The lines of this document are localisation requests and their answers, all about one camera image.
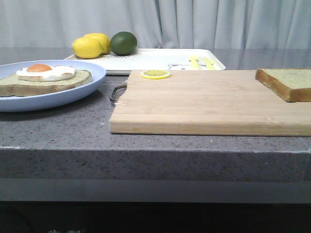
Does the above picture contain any wooden cutting board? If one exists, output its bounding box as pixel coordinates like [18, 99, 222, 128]
[109, 70, 311, 136]

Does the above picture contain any fried egg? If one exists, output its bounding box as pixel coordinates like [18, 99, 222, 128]
[16, 64, 76, 82]

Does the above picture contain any light blue plate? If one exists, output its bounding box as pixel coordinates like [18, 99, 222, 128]
[0, 60, 106, 113]

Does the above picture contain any front yellow lemon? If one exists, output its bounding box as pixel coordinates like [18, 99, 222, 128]
[71, 37, 103, 59]

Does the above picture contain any bread slice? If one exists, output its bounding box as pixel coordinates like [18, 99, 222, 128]
[0, 70, 92, 97]
[255, 68, 311, 102]

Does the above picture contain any white rectangular tray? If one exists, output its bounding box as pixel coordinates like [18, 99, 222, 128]
[66, 49, 225, 75]

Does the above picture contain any white curtain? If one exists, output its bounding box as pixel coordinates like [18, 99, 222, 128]
[0, 0, 311, 49]

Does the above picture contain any rear yellow lemon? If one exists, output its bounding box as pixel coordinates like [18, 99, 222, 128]
[84, 33, 110, 55]

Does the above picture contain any green lime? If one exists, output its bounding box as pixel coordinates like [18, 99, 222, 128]
[110, 31, 138, 55]

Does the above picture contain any yellow lemon slice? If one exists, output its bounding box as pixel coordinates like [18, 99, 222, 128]
[140, 70, 171, 80]

